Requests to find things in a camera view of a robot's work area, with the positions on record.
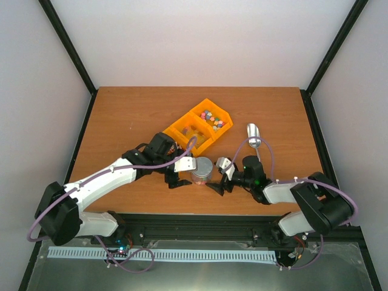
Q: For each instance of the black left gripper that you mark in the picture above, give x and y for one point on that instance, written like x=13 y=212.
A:
x=174 y=182

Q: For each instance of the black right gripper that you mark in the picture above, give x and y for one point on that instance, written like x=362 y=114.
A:
x=219 y=188

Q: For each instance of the clear plastic cup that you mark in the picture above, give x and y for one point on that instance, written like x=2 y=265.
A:
x=201 y=180

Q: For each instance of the round clear cup lid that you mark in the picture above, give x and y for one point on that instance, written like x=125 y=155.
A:
x=204 y=167

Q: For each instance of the yellow bin with popsicle candies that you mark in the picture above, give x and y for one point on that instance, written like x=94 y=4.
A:
x=190 y=125

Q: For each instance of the silver metal scoop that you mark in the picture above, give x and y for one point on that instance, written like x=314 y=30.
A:
x=254 y=138

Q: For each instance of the yellow bin with star candies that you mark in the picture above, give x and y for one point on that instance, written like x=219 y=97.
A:
x=213 y=117

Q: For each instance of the yellow bin with lollipops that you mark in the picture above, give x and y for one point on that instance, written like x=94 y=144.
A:
x=176 y=149

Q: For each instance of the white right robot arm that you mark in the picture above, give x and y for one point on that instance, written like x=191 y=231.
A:
x=322 y=207

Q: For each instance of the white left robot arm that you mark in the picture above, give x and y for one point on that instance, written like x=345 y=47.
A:
x=61 y=214

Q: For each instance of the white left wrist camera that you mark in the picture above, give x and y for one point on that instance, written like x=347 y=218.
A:
x=185 y=164

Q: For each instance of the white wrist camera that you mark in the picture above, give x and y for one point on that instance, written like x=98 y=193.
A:
x=185 y=164
x=226 y=166

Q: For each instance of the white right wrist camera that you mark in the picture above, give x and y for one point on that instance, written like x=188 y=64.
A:
x=226 y=166

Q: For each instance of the black aluminium frame rail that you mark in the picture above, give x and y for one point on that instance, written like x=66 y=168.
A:
x=194 y=225

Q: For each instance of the light blue slotted cable duct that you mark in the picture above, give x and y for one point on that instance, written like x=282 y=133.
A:
x=167 y=255

